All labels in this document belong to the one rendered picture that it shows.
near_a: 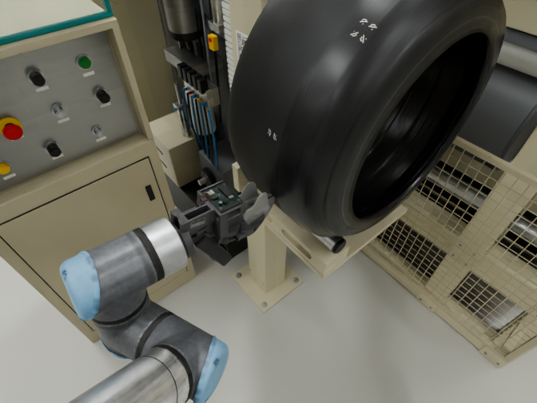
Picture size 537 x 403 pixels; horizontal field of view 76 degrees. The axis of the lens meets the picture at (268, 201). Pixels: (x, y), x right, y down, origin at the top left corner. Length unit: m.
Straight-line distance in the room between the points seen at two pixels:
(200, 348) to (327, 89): 0.42
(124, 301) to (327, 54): 0.46
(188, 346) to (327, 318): 1.27
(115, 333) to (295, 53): 0.51
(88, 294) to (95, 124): 0.73
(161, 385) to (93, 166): 0.81
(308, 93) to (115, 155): 0.78
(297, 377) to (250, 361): 0.22
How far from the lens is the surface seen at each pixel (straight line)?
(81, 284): 0.53
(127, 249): 0.54
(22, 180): 1.21
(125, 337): 0.61
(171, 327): 0.58
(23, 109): 1.11
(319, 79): 0.53
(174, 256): 0.55
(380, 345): 1.78
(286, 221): 0.95
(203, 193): 0.59
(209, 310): 1.78
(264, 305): 1.75
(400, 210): 1.13
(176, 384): 0.52
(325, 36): 0.56
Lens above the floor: 1.61
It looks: 48 degrees down
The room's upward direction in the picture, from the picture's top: straight up
